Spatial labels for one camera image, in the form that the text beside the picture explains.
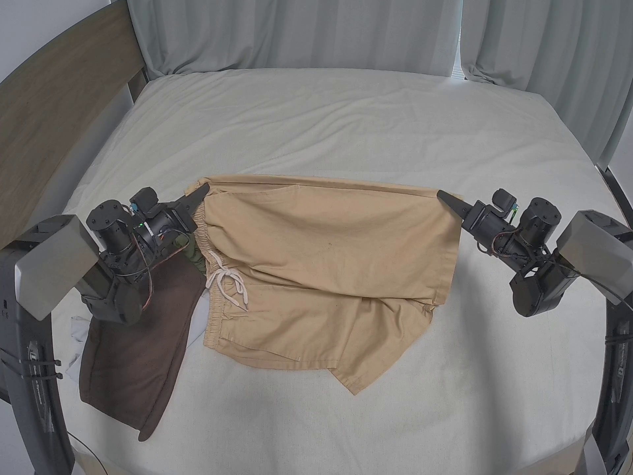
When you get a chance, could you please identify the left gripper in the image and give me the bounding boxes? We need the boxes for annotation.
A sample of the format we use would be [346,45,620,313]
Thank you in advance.
[140,197,199,246]

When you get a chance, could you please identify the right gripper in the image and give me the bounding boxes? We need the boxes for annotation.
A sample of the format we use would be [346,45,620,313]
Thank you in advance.
[461,200,518,256]

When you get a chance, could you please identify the tan shorts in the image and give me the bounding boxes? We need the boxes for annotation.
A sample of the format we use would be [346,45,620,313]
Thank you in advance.
[184,175,463,397]

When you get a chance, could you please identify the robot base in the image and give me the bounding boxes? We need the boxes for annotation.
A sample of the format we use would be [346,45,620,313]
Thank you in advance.
[581,433,619,475]

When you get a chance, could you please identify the bed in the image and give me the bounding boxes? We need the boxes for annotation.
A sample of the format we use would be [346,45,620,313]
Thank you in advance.
[0,0,633,471]

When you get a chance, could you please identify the olive green garment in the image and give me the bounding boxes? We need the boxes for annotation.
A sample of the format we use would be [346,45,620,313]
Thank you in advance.
[175,233,206,278]

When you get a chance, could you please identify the white garment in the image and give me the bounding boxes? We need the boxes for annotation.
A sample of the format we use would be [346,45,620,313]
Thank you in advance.
[64,295,208,382]

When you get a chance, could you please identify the brown garment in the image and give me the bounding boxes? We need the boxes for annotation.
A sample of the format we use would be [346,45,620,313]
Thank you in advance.
[79,258,206,443]

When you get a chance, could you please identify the window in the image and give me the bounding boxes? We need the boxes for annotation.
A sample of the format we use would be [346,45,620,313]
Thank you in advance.
[451,33,464,81]

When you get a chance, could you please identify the pale green curtain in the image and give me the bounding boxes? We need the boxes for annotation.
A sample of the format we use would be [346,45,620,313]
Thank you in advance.
[121,0,466,80]
[460,0,633,167]

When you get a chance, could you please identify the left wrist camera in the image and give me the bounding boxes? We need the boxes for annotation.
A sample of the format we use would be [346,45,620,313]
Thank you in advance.
[130,187,160,215]

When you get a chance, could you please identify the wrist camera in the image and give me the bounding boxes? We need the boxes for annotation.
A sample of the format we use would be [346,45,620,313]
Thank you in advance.
[492,187,518,216]
[130,187,160,215]

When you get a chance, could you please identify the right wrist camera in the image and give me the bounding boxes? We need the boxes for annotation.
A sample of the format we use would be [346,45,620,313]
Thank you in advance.
[492,187,518,216]

